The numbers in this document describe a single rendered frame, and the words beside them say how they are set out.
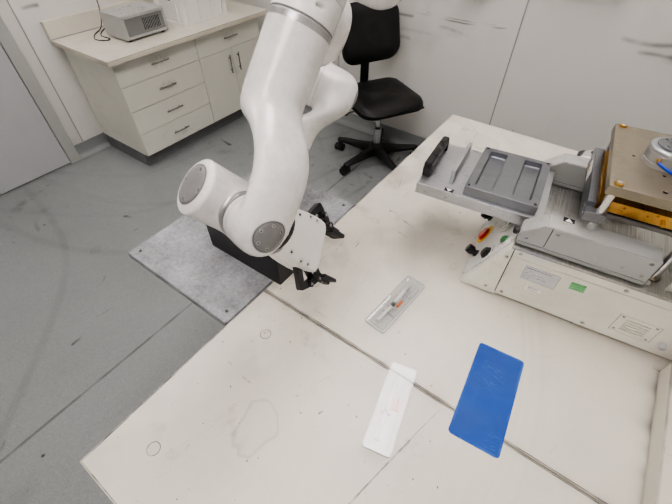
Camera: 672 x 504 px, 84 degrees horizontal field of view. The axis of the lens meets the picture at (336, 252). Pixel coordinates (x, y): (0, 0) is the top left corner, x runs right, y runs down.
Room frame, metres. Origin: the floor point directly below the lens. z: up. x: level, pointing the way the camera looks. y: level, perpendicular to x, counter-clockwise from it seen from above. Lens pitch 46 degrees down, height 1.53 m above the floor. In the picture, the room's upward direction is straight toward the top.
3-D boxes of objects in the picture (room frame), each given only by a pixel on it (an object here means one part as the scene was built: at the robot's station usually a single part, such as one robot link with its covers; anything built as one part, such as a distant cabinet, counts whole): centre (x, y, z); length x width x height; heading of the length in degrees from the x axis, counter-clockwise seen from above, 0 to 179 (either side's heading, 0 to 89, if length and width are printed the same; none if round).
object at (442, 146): (0.86, -0.26, 0.99); 0.15 x 0.02 x 0.04; 151
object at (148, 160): (2.93, 1.19, 0.05); 1.19 x 0.49 x 0.10; 144
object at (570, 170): (0.80, -0.66, 0.96); 0.25 x 0.05 x 0.07; 61
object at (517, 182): (0.77, -0.42, 0.98); 0.20 x 0.17 x 0.03; 151
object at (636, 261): (0.56, -0.52, 0.96); 0.26 x 0.05 x 0.07; 61
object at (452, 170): (0.80, -0.38, 0.97); 0.30 x 0.22 x 0.08; 61
